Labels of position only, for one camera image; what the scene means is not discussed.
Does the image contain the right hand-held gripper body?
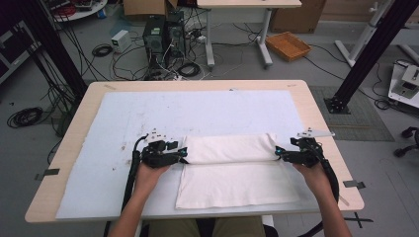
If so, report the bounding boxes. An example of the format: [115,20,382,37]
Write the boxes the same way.
[282,127,336,169]

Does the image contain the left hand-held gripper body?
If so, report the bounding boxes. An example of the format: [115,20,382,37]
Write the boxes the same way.
[140,127,186,170]

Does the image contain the white tank top black trim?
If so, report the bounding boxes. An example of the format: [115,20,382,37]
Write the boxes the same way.
[175,132,301,210]

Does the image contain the person's left hand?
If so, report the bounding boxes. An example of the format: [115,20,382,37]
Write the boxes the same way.
[133,162,172,196]

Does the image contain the person's right hand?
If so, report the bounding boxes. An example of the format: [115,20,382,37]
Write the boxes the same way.
[292,162,331,197]

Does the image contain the white foam mat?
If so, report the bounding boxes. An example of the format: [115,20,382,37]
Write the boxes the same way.
[55,90,314,221]

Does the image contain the grey tape strip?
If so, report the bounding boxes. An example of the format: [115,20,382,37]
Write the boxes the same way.
[34,168,61,182]
[342,180,367,191]

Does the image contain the grey floor mat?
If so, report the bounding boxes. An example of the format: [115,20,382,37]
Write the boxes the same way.
[308,85,396,143]

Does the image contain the person's left leg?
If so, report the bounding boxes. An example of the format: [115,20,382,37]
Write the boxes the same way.
[147,218,200,237]

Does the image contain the person's leg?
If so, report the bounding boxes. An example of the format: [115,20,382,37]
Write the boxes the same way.
[147,218,200,237]
[213,216,267,237]

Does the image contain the black tape cross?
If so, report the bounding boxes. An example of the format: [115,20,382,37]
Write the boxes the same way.
[342,211,375,229]

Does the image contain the person's right leg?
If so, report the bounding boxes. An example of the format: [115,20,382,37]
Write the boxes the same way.
[213,216,267,237]

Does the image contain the orange woven basket tray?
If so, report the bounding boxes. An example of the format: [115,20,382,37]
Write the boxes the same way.
[265,31,312,63]

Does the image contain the black office chair base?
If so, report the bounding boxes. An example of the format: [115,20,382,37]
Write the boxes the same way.
[393,125,419,159]

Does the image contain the black computer tower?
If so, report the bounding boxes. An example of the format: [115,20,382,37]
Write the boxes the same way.
[164,11,187,59]
[142,15,166,65]

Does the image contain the small white box device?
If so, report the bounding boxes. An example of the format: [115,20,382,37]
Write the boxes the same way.
[110,30,132,54]

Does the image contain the white machine base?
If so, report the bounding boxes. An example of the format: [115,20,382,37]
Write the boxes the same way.
[387,61,419,111]

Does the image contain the white metal stand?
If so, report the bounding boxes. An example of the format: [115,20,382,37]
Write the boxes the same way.
[334,0,419,68]

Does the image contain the large brown cardboard box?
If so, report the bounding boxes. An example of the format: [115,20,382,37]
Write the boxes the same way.
[269,0,328,35]

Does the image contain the white-legged wooden desk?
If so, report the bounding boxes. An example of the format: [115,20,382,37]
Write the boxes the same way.
[196,0,303,69]

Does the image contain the round white table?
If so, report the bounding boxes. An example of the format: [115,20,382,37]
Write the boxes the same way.
[48,0,109,24]

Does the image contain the dark equipment rack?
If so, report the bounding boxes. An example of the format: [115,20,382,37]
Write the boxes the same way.
[0,19,42,85]

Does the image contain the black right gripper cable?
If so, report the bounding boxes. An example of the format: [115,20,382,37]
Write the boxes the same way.
[296,157,341,237]

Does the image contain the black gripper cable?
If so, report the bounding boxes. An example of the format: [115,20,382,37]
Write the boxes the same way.
[121,133,150,213]
[296,157,341,237]

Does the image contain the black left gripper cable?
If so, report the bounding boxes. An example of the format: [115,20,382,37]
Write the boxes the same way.
[121,133,150,213]

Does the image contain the coiled black cable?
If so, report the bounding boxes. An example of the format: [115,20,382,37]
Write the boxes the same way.
[91,42,114,58]
[177,61,203,79]
[6,106,45,129]

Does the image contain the black metal frame post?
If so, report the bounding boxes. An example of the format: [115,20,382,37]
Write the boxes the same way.
[12,0,89,102]
[323,0,419,116]

